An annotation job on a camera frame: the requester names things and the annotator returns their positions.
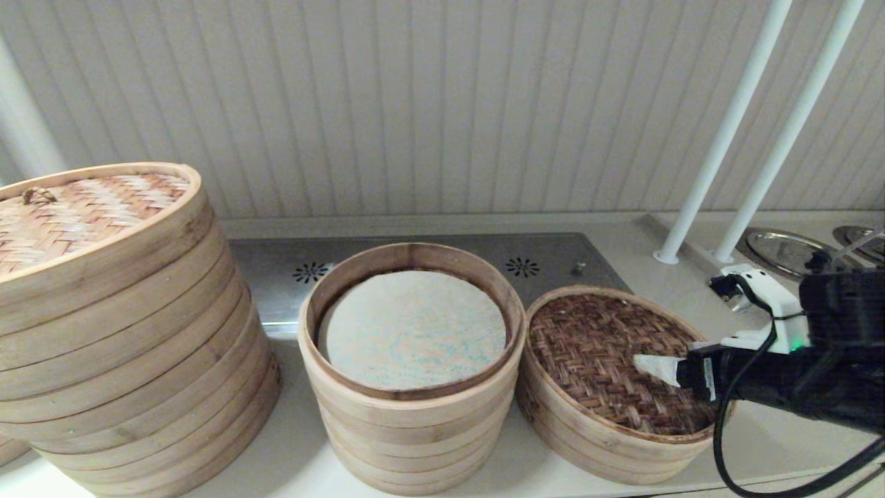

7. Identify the dark woven bamboo steamer lid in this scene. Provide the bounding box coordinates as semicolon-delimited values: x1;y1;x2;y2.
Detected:
522;286;735;447

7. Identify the shallow slatted bamboo steamer tray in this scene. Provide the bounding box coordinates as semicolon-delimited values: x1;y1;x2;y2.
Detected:
517;367;716;485

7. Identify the white cloth steamer liner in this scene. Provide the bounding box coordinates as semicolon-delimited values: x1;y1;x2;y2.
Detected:
318;270;507;389

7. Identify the large bamboo steamer stack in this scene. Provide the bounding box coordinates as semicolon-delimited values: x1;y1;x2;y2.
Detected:
0;201;283;498

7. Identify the large light woven steamer lid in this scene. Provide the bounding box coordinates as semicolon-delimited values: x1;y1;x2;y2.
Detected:
0;162;215;336

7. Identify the round metal dish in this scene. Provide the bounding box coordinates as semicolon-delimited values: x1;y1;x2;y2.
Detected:
736;228;839;275
833;225;885;269

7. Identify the metal ladle with black head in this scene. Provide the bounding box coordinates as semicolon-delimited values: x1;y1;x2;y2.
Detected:
805;230;885;272

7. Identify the white metal pole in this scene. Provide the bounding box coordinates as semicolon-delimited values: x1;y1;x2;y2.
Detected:
712;0;866;264
653;0;794;265

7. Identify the stainless steel steam plate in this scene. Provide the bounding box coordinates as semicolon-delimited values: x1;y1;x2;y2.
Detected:
232;234;631;341

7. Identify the black cable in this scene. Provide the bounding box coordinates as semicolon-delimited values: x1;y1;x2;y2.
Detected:
712;294;885;498

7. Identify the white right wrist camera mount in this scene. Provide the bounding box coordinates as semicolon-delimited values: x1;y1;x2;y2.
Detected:
709;263;811;353

